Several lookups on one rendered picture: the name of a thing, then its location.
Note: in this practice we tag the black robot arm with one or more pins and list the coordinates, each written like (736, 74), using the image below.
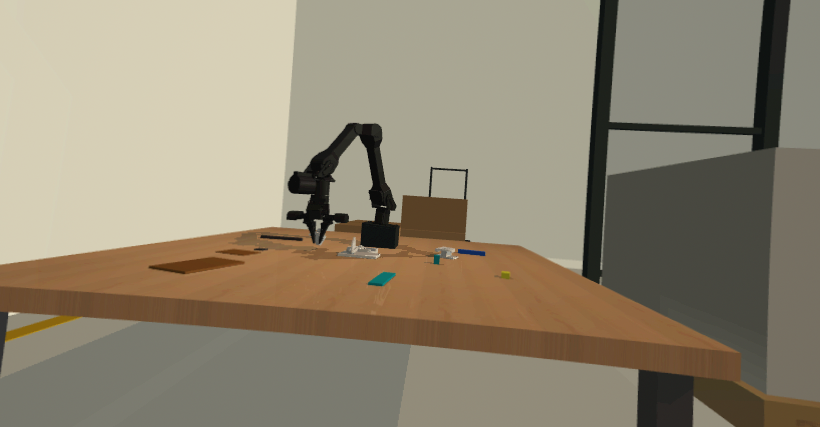
(316, 178)

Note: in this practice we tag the blue rectangular bar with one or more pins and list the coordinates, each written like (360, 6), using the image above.
(471, 252)

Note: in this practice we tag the teal flat plate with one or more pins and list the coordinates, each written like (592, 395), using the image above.
(381, 279)

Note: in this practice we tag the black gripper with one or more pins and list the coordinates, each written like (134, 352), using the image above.
(327, 220)

